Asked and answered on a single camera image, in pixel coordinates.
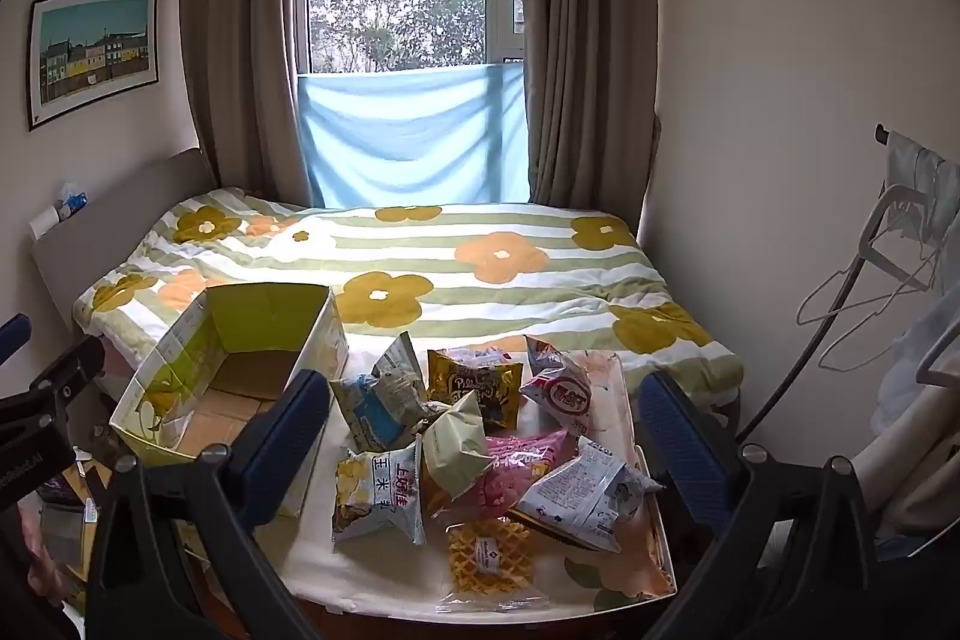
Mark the clear waffle packet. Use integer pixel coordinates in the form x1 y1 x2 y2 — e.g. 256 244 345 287
437 516 545 613

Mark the framed houses picture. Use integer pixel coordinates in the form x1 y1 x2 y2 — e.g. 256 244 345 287
28 0 160 131

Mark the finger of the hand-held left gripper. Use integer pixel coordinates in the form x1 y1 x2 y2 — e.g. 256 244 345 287
0 314 32 365
0 335 106 431

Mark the yellow printed cardboard box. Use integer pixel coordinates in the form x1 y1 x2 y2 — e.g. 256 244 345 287
109 284 350 517

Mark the grey bed headboard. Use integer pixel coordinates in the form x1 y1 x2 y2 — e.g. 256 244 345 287
30 147 218 333

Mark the small blue white packet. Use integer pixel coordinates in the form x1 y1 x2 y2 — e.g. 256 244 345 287
56 182 91 220

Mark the golden yellow snack packet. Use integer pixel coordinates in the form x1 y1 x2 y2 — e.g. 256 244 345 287
426 346 524 431

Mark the pale plain snack packet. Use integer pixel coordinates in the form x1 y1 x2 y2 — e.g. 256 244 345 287
420 389 496 498

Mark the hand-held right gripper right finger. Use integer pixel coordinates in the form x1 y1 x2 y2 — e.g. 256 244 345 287
637 371 878 640

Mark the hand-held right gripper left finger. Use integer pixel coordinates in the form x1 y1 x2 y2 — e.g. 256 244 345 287
86 368 335 640

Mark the brown-grey curtain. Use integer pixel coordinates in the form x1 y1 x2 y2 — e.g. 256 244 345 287
520 0 661 236
178 0 312 210

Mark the light blue cloth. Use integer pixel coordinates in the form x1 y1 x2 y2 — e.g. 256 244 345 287
298 61 530 210

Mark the white blue-print snack packet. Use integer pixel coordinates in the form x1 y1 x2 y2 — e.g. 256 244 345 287
514 436 665 555

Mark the pale blue hanging cloth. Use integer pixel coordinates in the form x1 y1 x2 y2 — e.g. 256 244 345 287
877 287 960 431

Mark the white plastic hanger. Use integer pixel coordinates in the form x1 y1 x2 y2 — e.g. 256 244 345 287
855 182 942 281

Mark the white wire hanger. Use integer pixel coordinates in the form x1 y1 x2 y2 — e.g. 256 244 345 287
796 250 938 371

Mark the red white snack packet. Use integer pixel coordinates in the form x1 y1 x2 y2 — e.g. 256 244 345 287
519 335 593 437

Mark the striped flower-print blanket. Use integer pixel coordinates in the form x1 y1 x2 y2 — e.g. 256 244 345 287
73 188 745 408

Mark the white yellow snack packet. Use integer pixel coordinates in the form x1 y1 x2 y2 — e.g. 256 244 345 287
332 436 427 547

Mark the grey hanging garment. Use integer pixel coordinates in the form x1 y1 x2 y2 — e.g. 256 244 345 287
885 134 960 244

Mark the pink snack packet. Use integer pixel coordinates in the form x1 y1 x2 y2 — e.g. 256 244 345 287
450 428 582 525

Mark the grey blue snack packet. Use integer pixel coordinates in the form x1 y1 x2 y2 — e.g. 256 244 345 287
330 331 432 453

